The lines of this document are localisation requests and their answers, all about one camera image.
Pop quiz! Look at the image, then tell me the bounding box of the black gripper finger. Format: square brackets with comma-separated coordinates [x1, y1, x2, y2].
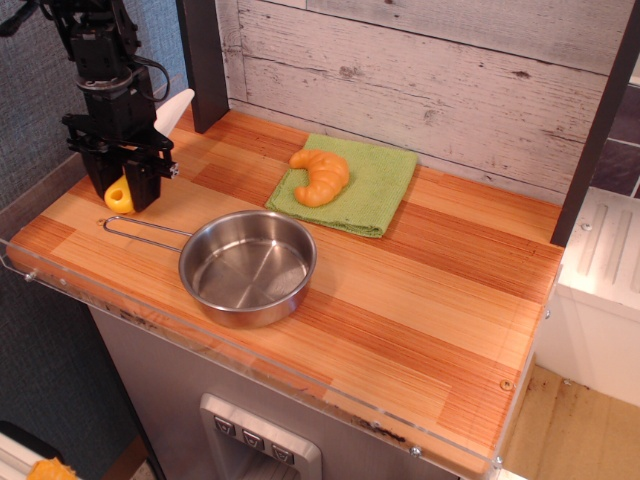
[124, 161, 161, 212]
[81, 151, 123, 199]

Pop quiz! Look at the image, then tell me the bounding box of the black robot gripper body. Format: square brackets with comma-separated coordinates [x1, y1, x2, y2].
[62, 65, 174, 169]

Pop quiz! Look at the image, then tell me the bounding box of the yellow handled white toy knife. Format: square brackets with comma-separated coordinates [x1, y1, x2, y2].
[104, 89, 195, 214]

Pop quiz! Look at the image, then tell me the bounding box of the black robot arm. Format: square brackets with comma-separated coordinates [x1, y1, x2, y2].
[1, 1, 179, 213]

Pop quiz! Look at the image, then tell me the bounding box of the small stainless steel pan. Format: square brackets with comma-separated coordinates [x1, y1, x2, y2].
[101, 210, 318, 329]

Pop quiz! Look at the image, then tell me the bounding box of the orange toy croissant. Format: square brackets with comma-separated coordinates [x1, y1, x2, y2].
[289, 149, 350, 207]

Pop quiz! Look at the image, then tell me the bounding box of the green folded cloth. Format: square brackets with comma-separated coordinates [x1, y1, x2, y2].
[266, 134, 418, 238]

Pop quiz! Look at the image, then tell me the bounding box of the grey toy fridge cabinet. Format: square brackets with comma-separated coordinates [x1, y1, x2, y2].
[91, 309, 453, 479]

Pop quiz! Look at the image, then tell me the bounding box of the silver water dispenser panel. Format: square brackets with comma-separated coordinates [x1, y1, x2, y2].
[200, 393, 323, 479]

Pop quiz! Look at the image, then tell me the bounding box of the orange object bottom left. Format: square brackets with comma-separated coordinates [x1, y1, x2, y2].
[26, 458, 78, 480]

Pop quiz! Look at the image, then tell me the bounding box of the clear acrylic table guard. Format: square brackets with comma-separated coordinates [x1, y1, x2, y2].
[0, 74, 546, 476]

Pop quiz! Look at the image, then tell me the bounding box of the white cabinet at right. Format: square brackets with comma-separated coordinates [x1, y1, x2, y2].
[535, 188, 639, 405]

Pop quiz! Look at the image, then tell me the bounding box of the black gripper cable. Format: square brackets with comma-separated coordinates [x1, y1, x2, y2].
[130, 55, 172, 104]

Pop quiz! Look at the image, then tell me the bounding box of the dark left shelf post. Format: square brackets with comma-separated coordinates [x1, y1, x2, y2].
[176, 0, 229, 133]

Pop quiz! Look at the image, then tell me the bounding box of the dark shelf post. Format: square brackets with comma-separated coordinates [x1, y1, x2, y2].
[550, 0, 639, 247]
[176, 0, 229, 133]

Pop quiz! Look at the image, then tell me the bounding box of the dark right shelf post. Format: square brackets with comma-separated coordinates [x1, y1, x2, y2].
[550, 0, 639, 247]

